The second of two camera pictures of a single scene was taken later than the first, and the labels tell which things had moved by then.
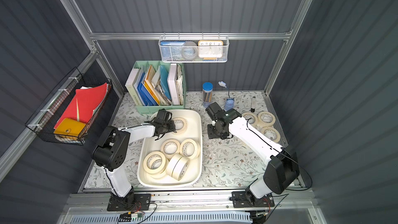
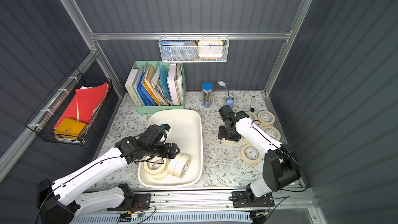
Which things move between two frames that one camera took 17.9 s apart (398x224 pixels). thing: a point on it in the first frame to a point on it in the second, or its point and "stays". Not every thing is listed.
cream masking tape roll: (256, 120) stays
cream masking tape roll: (271, 133) stays
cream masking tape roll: (266, 119) stays
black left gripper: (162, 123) to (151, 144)
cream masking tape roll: (177, 166) stays
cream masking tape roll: (182, 130) to (243, 141)
